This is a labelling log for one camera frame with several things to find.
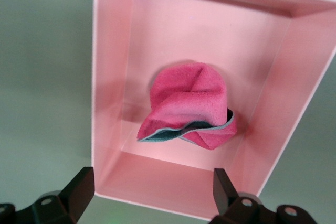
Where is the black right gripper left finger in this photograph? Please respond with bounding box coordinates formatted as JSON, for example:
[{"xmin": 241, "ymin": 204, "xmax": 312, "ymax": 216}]
[{"xmin": 0, "ymin": 166, "xmax": 95, "ymax": 224}]

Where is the pink cloth with grey backing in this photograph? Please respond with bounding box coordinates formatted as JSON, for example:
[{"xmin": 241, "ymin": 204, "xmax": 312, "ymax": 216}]
[{"xmin": 136, "ymin": 61, "xmax": 237, "ymax": 151}]

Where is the pink plastic bin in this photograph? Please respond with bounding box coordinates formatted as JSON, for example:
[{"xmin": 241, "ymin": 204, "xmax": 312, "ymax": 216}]
[{"xmin": 90, "ymin": 0, "xmax": 336, "ymax": 222}]

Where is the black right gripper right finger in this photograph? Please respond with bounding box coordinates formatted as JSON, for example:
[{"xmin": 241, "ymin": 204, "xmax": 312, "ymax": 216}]
[{"xmin": 209, "ymin": 167, "xmax": 320, "ymax": 224}]

